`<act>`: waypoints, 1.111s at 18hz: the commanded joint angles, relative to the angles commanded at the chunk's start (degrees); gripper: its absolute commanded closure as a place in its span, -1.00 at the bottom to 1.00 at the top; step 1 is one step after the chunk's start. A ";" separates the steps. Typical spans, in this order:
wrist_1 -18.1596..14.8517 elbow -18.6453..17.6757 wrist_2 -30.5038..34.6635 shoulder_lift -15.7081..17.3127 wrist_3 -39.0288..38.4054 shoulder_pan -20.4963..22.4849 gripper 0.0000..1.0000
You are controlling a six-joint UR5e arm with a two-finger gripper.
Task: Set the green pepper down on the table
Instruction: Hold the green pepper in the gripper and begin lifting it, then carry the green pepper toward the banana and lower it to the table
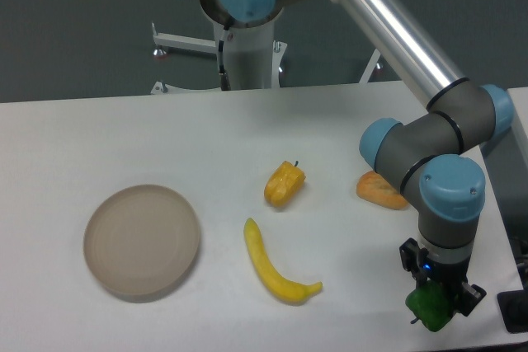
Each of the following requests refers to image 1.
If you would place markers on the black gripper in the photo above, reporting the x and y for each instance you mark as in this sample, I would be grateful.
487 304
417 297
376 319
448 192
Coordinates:
448 267

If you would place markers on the green pepper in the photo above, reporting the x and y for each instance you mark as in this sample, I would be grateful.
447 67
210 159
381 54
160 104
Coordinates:
430 305

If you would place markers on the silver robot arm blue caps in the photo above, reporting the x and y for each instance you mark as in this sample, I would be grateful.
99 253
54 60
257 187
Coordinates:
425 160

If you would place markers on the yellow pepper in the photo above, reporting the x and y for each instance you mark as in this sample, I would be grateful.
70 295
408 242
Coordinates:
284 184

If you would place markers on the black device at right edge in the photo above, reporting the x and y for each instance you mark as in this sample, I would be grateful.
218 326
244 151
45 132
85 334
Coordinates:
513 304

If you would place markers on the orange bread slice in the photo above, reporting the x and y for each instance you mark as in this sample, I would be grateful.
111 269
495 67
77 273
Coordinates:
373 188

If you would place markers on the yellow banana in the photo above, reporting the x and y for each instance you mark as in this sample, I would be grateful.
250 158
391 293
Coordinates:
281 288

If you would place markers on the beige round plate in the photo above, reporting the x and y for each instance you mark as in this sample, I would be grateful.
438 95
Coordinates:
142 242

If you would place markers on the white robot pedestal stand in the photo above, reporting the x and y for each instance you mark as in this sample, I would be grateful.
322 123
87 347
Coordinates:
247 58

